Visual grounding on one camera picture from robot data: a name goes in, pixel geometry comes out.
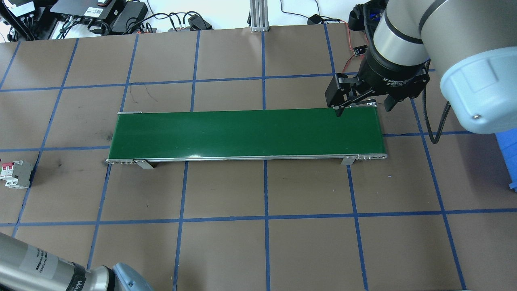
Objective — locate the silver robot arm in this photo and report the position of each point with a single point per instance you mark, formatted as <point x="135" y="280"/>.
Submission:
<point x="464" y="40"/>
<point x="40" y="266"/>

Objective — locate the small black circuit module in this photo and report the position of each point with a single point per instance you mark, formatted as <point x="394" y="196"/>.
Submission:
<point x="360" y="50"/>

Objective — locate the small black controller box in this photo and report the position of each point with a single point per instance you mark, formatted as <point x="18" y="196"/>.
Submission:
<point x="315" y="19"/>

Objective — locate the green belt conveyor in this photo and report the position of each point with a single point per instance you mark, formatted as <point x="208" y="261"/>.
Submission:
<point x="242" y="133"/>

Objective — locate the blue plastic bin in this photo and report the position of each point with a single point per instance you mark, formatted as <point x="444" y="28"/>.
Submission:
<point x="509" y="161"/>

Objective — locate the black plug adapter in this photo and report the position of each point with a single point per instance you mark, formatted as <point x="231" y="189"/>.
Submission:
<point x="198" y="22"/>

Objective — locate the black power brick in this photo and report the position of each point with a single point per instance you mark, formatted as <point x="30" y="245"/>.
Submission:
<point x="129" y="16"/>

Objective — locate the black flat electronics box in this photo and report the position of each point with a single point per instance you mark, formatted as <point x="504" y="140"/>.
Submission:
<point x="76" y="8"/>

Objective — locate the white circuit breaker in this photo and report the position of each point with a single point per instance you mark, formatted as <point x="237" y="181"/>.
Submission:
<point x="20" y="171"/>

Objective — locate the black device with white label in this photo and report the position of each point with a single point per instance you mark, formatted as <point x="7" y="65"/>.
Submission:
<point x="16" y="22"/>

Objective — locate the aluminium profile post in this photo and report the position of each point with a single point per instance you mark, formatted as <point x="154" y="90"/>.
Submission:
<point x="259" y="16"/>

